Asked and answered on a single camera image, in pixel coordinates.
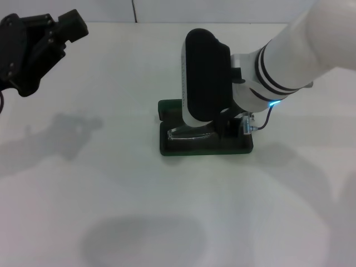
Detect green glasses case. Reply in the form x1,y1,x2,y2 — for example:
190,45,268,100
157,98,254,157

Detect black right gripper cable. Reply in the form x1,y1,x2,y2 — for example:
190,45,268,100
251,106,275,131

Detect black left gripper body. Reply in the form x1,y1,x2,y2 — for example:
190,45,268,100
0,13,42,97

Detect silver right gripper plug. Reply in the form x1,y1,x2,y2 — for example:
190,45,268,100
241,112,255,136

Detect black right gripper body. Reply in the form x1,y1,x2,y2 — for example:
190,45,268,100
225,112,243,139

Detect clear white glasses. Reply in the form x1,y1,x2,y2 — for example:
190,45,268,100
166,122,222,143

